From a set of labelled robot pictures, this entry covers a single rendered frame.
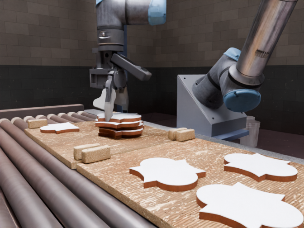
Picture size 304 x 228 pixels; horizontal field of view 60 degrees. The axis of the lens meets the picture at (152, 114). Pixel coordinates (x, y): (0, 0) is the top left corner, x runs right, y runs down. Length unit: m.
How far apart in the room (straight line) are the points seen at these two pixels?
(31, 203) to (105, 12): 0.51
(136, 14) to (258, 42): 0.35
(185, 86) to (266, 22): 0.44
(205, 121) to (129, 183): 0.65
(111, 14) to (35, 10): 4.99
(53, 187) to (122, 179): 0.12
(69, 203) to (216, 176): 0.25
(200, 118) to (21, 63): 4.72
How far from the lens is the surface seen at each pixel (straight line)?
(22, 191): 0.51
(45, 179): 0.55
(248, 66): 0.87
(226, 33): 6.05
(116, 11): 0.76
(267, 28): 0.81
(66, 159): 0.60
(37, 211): 0.44
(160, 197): 0.41
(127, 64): 0.73
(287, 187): 0.49
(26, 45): 5.56
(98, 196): 0.46
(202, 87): 1.07
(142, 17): 0.75
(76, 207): 0.43
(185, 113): 1.11
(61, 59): 5.80
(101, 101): 0.74
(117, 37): 0.75
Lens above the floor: 1.12
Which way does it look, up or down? 9 degrees down
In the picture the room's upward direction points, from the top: straight up
